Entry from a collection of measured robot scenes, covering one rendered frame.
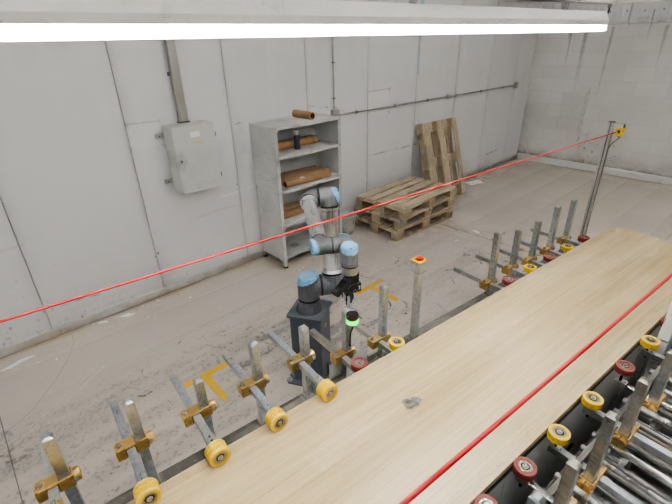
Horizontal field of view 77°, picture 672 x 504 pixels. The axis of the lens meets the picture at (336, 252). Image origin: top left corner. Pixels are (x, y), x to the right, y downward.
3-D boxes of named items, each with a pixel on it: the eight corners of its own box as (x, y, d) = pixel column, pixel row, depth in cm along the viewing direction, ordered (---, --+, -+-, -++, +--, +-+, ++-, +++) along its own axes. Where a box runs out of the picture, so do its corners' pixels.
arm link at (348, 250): (356, 238, 222) (360, 246, 213) (356, 260, 228) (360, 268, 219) (338, 240, 221) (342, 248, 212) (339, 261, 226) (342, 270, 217)
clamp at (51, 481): (37, 491, 146) (32, 482, 143) (81, 469, 153) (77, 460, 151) (39, 505, 141) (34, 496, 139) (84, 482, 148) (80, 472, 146)
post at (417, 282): (408, 336, 252) (412, 270, 232) (414, 332, 255) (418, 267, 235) (413, 339, 249) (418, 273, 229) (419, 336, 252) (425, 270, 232)
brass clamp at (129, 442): (115, 452, 159) (111, 443, 157) (152, 434, 166) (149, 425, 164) (119, 464, 155) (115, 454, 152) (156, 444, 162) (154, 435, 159)
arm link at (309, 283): (296, 291, 300) (295, 270, 292) (320, 289, 303) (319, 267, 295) (299, 303, 287) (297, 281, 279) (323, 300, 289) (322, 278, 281)
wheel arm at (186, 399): (169, 381, 191) (168, 375, 189) (177, 378, 193) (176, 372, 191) (213, 458, 155) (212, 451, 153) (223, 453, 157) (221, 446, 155)
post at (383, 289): (377, 357, 240) (379, 284, 218) (381, 354, 241) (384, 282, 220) (381, 360, 237) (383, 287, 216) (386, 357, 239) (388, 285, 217)
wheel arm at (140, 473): (109, 408, 177) (107, 402, 176) (119, 404, 179) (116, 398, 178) (143, 499, 141) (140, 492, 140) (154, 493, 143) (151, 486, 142)
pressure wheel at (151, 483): (162, 480, 148) (144, 499, 146) (145, 474, 142) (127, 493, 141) (167, 493, 143) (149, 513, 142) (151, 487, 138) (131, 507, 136)
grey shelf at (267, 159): (263, 256, 506) (248, 123, 437) (320, 234, 560) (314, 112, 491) (285, 269, 476) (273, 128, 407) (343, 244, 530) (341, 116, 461)
